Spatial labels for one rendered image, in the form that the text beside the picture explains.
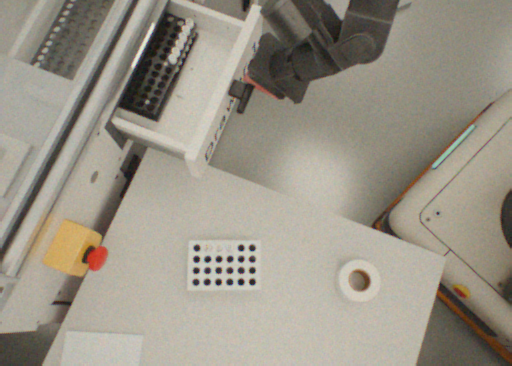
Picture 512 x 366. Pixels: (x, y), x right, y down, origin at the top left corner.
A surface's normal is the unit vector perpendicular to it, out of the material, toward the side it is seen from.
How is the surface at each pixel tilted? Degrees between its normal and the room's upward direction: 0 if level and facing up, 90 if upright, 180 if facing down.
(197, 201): 0
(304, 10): 63
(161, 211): 0
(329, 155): 0
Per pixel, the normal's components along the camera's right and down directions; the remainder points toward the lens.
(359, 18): -0.32, 0.67
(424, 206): 0.01, -0.25
